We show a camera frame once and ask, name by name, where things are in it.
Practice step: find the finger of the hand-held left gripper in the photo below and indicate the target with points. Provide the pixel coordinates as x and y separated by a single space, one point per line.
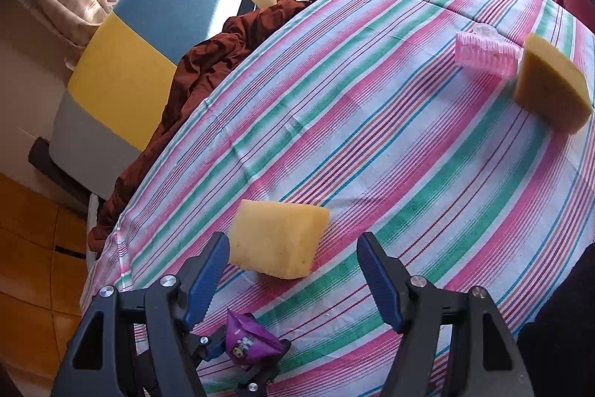
214 346
253 385

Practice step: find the striped tablecloth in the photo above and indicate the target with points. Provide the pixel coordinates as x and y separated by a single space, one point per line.
372 122

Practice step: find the yellow sponge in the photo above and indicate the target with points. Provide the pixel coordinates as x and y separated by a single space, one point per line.
548 85
274 239

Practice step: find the grey yellow blue sofa chair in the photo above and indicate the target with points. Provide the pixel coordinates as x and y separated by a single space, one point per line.
125 76

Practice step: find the purple snack packet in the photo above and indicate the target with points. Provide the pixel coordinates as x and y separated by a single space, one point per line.
248 339

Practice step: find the wooden wardrobe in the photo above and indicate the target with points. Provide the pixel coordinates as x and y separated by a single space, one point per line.
28 248

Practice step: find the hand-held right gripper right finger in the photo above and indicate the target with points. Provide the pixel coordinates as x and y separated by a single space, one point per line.
379 285

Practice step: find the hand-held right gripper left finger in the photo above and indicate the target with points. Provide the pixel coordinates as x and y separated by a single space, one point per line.
209 280

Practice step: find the brown blanket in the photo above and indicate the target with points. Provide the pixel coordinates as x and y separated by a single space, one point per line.
200 67

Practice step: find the pink hair roller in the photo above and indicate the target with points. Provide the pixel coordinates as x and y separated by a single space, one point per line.
483 55

